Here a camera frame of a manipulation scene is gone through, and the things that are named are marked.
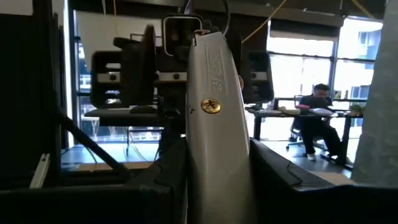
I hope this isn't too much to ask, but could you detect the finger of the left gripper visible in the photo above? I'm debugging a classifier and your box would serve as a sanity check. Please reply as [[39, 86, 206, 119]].
[[120, 24, 158, 109]]

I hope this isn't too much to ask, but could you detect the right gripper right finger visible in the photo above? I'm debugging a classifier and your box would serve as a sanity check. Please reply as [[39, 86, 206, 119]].
[[250, 138, 398, 224]]

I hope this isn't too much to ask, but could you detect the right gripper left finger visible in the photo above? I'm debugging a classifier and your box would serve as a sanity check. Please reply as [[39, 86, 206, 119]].
[[0, 138, 189, 224]]

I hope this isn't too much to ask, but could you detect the silver utility knife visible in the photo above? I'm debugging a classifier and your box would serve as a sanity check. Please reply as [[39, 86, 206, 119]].
[[185, 30, 257, 224]]

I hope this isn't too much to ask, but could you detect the person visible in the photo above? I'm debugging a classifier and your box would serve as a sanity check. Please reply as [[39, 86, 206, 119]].
[[290, 83, 343, 162]]

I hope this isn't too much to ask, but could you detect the black office desk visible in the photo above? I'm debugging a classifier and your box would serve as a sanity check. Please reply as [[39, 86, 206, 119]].
[[245, 104, 364, 166]]

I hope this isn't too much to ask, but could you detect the black aluminium table frame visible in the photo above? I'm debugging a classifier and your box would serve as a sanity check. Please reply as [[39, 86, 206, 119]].
[[0, 0, 131, 190]]

